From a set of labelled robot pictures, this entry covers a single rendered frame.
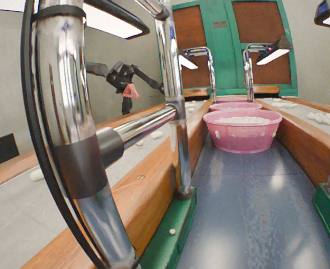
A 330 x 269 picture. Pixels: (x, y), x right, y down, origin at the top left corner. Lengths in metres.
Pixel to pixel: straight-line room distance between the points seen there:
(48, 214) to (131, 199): 0.13
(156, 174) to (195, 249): 0.11
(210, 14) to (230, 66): 0.57
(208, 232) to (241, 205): 0.08
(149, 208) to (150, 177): 0.04
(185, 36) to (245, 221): 1.61
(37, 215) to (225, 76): 1.56
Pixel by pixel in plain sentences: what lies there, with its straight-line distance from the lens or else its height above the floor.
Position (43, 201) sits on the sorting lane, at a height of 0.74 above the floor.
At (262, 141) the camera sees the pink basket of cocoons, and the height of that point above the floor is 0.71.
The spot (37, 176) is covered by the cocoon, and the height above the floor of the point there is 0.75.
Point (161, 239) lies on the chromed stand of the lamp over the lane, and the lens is 0.19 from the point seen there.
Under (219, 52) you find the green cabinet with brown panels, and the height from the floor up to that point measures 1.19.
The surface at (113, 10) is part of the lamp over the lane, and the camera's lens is 0.36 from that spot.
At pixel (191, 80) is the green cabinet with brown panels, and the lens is 1.60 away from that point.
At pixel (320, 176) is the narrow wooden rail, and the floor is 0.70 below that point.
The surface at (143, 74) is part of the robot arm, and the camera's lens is 1.24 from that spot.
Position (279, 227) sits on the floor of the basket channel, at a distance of 0.27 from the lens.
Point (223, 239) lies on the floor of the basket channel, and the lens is 0.24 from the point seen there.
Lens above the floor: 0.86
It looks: 15 degrees down
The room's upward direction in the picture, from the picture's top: 7 degrees counter-clockwise
